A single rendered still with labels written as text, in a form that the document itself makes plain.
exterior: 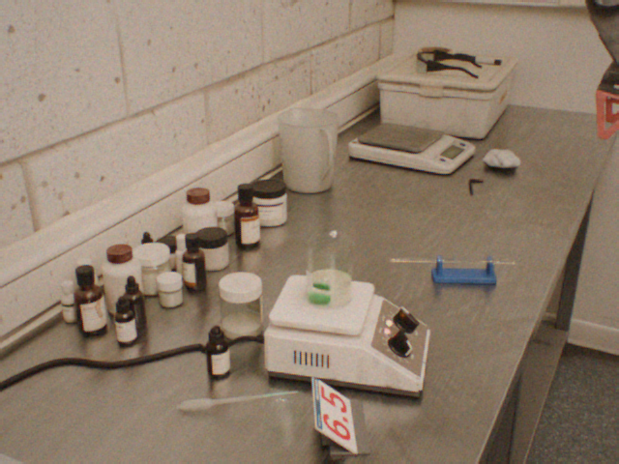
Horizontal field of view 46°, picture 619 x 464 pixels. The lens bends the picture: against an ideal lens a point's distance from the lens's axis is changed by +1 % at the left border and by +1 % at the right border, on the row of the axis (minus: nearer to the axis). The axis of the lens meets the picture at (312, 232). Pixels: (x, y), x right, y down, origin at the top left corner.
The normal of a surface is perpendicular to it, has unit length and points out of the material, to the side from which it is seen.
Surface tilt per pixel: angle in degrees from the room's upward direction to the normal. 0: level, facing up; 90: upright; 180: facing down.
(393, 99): 93
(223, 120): 90
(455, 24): 90
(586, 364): 0
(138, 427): 0
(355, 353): 90
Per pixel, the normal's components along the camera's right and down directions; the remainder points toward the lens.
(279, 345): -0.22, 0.42
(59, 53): 0.89, 0.19
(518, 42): -0.45, 0.38
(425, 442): 0.00, -0.90
